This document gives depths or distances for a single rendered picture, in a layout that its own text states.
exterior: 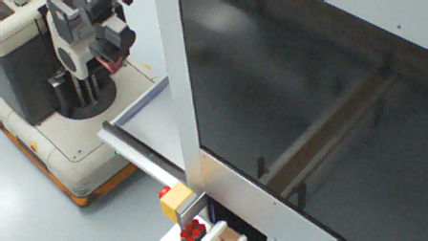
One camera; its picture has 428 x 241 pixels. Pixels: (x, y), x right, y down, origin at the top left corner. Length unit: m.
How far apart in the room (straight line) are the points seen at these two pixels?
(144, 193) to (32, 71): 0.71
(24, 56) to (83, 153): 0.45
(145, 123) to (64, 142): 0.86
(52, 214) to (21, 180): 0.25
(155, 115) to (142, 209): 0.93
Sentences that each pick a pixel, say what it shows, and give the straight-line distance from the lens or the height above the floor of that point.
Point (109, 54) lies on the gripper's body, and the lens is 1.89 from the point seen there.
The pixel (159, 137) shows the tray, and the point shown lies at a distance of 2.04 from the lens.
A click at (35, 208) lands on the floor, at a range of 3.08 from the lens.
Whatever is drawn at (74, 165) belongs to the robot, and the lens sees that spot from 2.80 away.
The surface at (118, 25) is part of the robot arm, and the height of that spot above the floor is 1.29.
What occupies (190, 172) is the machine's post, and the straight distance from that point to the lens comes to 1.72.
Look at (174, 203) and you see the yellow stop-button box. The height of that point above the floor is 1.03.
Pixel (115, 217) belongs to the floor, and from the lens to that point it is 2.96.
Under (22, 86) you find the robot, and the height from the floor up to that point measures 0.52.
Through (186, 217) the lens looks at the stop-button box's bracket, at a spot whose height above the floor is 1.00.
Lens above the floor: 2.48
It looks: 51 degrees down
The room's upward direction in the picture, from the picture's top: 8 degrees counter-clockwise
